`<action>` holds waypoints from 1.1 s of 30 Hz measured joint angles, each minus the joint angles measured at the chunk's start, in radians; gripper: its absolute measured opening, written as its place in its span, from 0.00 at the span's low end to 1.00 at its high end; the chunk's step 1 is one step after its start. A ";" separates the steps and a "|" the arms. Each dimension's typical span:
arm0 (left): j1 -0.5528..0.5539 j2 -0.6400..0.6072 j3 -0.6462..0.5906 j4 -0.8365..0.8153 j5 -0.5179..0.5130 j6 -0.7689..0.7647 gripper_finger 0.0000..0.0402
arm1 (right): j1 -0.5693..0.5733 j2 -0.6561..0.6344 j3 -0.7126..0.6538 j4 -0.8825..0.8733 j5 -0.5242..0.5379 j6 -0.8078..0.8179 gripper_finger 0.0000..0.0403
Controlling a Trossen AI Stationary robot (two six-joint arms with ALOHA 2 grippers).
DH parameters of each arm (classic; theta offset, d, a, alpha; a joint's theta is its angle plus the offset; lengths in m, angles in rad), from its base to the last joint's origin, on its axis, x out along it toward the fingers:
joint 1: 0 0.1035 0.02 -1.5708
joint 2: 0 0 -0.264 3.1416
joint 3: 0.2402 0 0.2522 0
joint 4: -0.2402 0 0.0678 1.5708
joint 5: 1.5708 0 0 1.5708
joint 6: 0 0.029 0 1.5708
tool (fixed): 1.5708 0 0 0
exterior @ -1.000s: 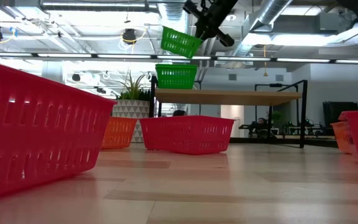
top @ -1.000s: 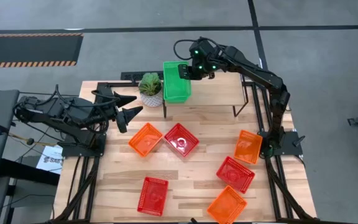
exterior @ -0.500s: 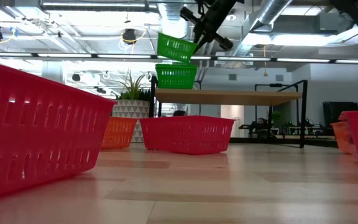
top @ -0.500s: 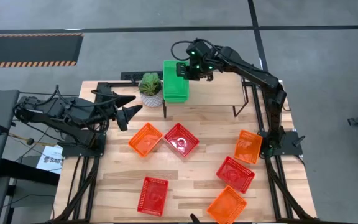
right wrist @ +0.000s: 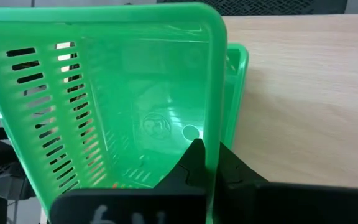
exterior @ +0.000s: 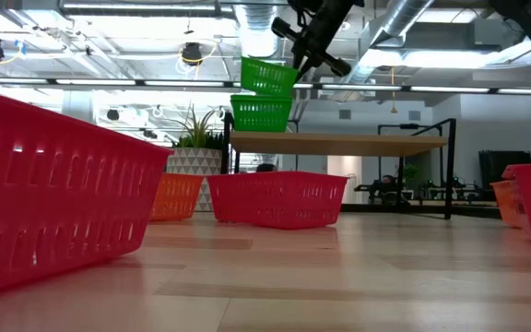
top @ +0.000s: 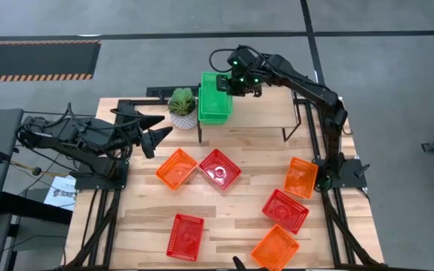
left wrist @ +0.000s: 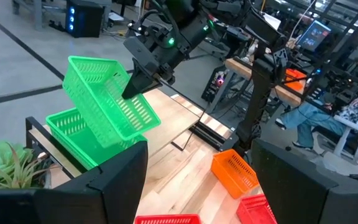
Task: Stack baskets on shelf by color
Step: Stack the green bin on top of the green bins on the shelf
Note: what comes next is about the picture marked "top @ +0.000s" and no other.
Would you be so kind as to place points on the small black object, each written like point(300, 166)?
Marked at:
point(239, 264)

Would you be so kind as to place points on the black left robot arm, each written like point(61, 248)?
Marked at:
point(70, 135)

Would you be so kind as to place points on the green plastic basket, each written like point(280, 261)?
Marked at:
point(211, 98)
point(213, 119)

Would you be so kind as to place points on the red plastic basket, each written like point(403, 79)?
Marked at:
point(220, 169)
point(285, 211)
point(185, 238)

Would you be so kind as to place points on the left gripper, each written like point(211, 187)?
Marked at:
point(132, 141)

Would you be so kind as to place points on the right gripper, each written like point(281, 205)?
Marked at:
point(245, 84)

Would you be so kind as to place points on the wooden shelf with black legs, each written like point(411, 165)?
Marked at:
point(262, 113)

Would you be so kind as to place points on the orange plastic basket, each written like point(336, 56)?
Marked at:
point(275, 248)
point(176, 169)
point(300, 177)

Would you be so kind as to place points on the white printed paper sheet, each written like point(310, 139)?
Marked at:
point(62, 193)

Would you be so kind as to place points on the black aluminium table frame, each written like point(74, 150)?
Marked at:
point(145, 101)

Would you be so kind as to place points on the black power strip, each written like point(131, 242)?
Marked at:
point(158, 91)

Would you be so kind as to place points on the black hazard-striped floor mat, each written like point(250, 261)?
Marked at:
point(32, 58)

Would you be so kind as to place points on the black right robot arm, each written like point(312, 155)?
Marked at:
point(315, 90)

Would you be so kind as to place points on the succulent in patterned white pot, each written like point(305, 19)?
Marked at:
point(182, 101)

